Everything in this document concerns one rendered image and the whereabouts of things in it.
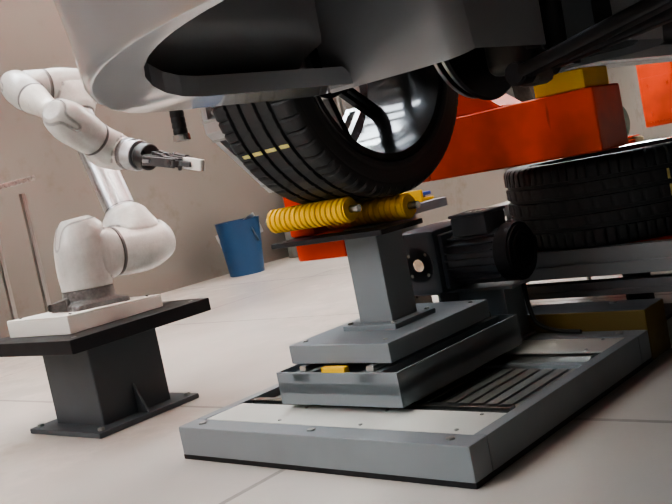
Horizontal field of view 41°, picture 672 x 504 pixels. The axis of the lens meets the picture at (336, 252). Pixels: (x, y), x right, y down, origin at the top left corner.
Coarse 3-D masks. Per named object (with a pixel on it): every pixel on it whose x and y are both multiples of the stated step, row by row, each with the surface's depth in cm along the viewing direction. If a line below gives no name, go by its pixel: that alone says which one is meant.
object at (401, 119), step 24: (408, 72) 224; (432, 72) 219; (336, 96) 214; (360, 96) 225; (384, 96) 229; (408, 96) 223; (432, 96) 218; (336, 120) 218; (384, 120) 226; (408, 120) 220; (432, 120) 214; (360, 144) 194; (384, 144) 218; (408, 144) 210
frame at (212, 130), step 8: (360, 88) 235; (208, 112) 202; (352, 112) 237; (360, 112) 235; (208, 120) 201; (344, 120) 237; (352, 120) 235; (360, 120) 234; (208, 128) 202; (216, 128) 200; (352, 128) 232; (360, 128) 234; (208, 136) 203; (216, 136) 202; (224, 136) 201; (352, 136) 231; (224, 144) 204; (232, 152) 206
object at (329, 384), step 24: (456, 336) 211; (480, 336) 209; (504, 336) 217; (408, 360) 197; (432, 360) 195; (456, 360) 202; (480, 360) 209; (288, 384) 208; (312, 384) 202; (336, 384) 197; (360, 384) 193; (384, 384) 188; (408, 384) 188; (432, 384) 194
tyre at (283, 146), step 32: (448, 96) 220; (224, 128) 193; (256, 128) 188; (288, 128) 182; (320, 128) 184; (448, 128) 218; (256, 160) 196; (288, 160) 191; (320, 160) 186; (352, 160) 191; (416, 160) 208; (288, 192) 202; (320, 192) 199; (352, 192) 196; (384, 192) 199
